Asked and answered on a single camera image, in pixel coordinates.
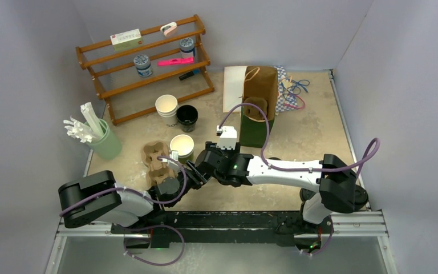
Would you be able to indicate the black blue marker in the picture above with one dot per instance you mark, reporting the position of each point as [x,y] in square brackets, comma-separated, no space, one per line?
[189,74]

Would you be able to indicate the pink marker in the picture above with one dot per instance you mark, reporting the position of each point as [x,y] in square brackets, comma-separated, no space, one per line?
[175,62]

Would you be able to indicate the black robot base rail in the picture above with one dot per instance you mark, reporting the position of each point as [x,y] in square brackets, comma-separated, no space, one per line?
[283,228]

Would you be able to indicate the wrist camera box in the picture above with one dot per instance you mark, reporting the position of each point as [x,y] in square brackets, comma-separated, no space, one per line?
[227,137]
[173,161]

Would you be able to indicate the blue lidded jar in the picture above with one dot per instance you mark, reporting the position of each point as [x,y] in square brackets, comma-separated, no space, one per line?
[143,65]
[187,48]

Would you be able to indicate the brown pulp cup carrier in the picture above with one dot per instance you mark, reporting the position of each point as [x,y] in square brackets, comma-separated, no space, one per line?
[253,111]

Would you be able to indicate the wooden shelf rack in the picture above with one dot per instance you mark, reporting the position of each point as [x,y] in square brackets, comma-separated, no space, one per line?
[156,54]

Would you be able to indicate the blue checkered paper bag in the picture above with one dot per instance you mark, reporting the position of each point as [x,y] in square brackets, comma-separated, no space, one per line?
[281,102]

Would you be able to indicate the green paper bag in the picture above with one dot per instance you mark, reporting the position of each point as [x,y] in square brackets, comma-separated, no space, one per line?
[260,82]

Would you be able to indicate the blue lidded jar right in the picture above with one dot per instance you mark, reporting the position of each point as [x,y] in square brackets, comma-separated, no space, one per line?
[187,48]

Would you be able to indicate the white green box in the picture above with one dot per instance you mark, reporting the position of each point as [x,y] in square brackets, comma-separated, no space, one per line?
[126,40]

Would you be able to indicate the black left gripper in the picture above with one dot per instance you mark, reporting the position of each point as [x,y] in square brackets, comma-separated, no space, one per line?
[198,177]

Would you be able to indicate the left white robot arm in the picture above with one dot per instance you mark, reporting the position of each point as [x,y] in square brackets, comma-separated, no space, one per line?
[99,197]

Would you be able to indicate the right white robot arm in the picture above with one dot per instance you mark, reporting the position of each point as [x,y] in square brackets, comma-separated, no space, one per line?
[332,183]

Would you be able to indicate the green straw holder cup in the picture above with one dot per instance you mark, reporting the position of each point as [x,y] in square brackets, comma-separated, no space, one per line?
[109,146]

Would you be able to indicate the black paper cup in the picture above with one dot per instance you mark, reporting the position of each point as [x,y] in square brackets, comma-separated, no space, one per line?
[187,117]

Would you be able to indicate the blue lidded jar left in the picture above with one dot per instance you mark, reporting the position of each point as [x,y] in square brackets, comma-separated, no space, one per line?
[143,65]

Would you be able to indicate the black cup lid near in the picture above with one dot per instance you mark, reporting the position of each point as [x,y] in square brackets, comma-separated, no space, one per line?
[306,194]

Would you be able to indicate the white paper bag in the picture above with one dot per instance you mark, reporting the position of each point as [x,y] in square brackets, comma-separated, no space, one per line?
[233,86]

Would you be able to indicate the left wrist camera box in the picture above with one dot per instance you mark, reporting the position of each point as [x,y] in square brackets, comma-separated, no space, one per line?
[173,161]

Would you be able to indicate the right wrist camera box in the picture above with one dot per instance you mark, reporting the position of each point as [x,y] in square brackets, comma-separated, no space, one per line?
[227,137]

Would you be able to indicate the white paper cup stack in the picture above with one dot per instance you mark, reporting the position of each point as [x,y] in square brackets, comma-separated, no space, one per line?
[167,106]
[184,145]

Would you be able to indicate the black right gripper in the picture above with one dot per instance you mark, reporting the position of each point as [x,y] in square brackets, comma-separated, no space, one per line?
[213,148]

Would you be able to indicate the pink white clip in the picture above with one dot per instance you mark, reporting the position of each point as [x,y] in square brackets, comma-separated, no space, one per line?
[169,29]

